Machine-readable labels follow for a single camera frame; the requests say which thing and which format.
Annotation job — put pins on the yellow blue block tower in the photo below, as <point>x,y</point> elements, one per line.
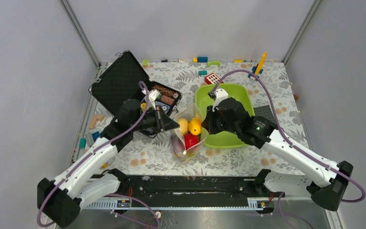
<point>257,70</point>

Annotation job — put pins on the red white toy block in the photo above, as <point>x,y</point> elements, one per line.
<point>212,79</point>

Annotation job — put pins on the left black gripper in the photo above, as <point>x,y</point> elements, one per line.
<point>163,122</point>

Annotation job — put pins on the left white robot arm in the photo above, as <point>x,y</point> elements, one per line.
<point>61,199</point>

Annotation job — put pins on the blue lego brick back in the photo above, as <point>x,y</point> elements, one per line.
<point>202,59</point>

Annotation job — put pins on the clear zip top bag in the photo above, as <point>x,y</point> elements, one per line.
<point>188,114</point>

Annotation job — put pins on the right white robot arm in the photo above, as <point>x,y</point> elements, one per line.
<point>325,181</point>

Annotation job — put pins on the grey lego baseplate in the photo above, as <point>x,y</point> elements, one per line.
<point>266,112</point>

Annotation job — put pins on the orange toy mango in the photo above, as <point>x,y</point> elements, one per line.
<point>195,126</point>

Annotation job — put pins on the black poker chip case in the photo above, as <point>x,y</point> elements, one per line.
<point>126,79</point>

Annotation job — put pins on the teal block left edge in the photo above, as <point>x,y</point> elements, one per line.
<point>82,143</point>

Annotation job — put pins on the red toy apple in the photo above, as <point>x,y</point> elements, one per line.
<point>190,140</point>

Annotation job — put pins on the green arch block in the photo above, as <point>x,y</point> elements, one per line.
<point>213,63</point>

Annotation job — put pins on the peach wooden block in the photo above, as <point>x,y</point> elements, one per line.
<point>94,120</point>

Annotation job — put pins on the yellow toy lemon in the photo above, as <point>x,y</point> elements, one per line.
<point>183,123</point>

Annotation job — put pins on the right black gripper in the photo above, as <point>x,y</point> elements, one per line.
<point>208,123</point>

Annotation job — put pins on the purple toy eggplant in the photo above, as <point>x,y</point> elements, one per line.
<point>178,147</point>

